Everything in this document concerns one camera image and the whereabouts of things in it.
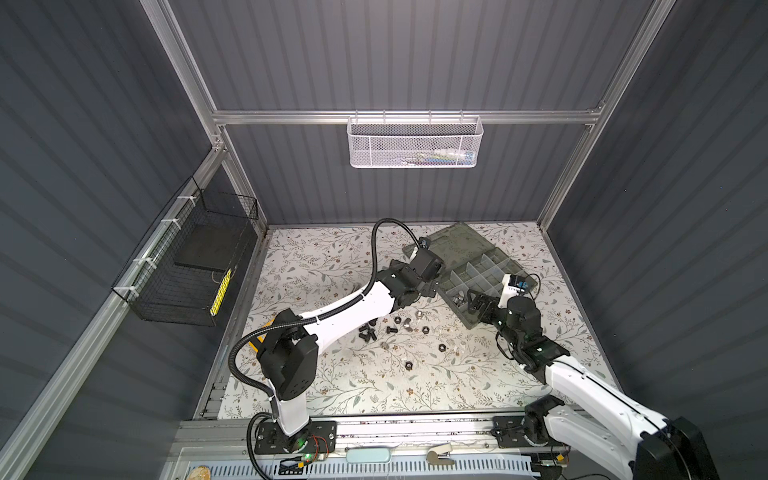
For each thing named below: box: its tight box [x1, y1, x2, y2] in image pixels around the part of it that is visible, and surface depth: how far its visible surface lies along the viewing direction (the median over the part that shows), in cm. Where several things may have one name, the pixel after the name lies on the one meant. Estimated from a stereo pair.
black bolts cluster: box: [358, 317, 378, 342], surface depth 93 cm
